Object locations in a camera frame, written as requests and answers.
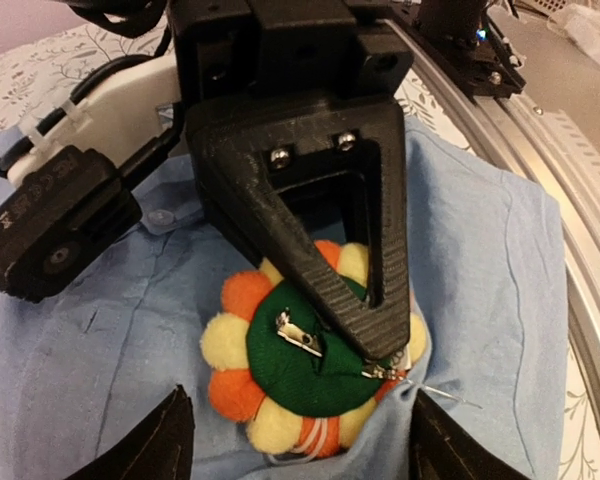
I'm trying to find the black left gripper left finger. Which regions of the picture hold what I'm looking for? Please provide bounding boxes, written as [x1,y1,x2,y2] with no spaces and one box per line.
[67,385,195,480]

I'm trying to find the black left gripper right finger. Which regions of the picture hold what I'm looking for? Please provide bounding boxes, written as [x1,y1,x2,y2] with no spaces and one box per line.
[408,390,527,480]

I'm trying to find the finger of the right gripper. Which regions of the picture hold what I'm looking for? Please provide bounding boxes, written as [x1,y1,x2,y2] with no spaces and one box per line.
[185,94,410,359]

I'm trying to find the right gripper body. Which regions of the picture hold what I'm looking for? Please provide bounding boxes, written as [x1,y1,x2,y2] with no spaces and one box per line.
[167,0,414,107]

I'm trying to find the blue button-up shirt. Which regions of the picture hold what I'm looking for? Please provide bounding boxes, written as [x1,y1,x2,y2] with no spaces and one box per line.
[0,118,568,479]

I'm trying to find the yellow orange flower brooch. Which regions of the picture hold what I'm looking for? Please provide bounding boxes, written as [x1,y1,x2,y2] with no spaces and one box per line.
[200,260,430,461]

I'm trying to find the clear plastic bag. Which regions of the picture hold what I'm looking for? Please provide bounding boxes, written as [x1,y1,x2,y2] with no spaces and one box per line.
[547,1,600,67]

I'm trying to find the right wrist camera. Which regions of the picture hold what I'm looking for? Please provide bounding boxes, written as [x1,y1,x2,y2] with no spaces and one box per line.
[0,97,181,305]

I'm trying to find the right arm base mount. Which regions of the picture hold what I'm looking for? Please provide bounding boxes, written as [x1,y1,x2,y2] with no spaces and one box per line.
[399,1,526,98]

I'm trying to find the aluminium front rail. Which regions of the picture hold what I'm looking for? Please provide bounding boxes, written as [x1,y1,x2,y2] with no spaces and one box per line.
[387,1,600,479]

